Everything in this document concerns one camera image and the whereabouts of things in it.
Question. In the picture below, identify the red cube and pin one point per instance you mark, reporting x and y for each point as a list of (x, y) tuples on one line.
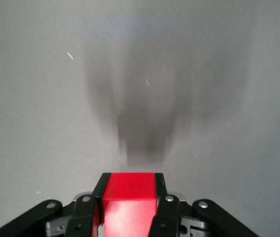
[(130, 192)]

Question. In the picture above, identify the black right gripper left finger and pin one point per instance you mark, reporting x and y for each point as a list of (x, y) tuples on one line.
[(81, 214)]

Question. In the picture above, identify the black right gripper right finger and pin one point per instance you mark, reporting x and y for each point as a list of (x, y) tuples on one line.
[(167, 214)]

